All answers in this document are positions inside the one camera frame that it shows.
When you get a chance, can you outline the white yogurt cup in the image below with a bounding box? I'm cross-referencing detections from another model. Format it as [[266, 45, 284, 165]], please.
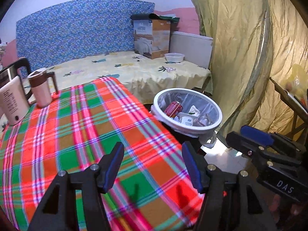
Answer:
[[177, 112, 198, 126]]

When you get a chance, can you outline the red drink can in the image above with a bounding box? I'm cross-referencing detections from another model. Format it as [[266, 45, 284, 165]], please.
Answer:
[[164, 101, 183, 118]]

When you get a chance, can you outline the clear crushed plastic bottle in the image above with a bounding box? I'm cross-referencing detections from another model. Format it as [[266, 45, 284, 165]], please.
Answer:
[[198, 113, 216, 126]]

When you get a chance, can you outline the white trash bin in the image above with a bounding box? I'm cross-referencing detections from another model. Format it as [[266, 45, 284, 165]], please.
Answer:
[[150, 88, 222, 149]]

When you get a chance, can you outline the wooden side rack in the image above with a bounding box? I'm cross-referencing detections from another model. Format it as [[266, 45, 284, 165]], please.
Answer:
[[269, 77, 307, 139]]

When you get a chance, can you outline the red plaid tablecloth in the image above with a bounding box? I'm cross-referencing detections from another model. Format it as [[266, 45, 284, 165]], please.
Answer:
[[1, 77, 203, 230]]

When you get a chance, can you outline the olive green curtain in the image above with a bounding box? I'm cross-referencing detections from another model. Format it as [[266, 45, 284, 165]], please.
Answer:
[[192, 0, 307, 137]]

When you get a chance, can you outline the white panel board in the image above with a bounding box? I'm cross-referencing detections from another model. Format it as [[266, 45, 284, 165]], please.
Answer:
[[170, 31, 213, 69]]

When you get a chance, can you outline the cream electric kettle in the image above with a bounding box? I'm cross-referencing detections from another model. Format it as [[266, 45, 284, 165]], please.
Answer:
[[1, 57, 32, 126]]

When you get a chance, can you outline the white plastic bowl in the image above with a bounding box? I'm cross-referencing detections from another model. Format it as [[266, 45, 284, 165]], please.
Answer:
[[164, 53, 185, 63]]

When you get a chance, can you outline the yellow patterned bed sheet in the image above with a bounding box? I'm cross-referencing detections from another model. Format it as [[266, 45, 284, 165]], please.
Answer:
[[21, 50, 214, 105]]

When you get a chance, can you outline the pink brown lidded mug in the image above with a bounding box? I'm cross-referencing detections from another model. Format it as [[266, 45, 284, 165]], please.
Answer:
[[27, 68, 59, 108]]

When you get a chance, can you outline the bedding product box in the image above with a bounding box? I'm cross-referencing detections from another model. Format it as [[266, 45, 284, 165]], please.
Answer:
[[131, 13, 180, 59]]

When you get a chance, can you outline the blue floral headboard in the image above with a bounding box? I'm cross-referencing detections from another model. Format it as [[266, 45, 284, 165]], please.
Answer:
[[16, 0, 155, 71]]

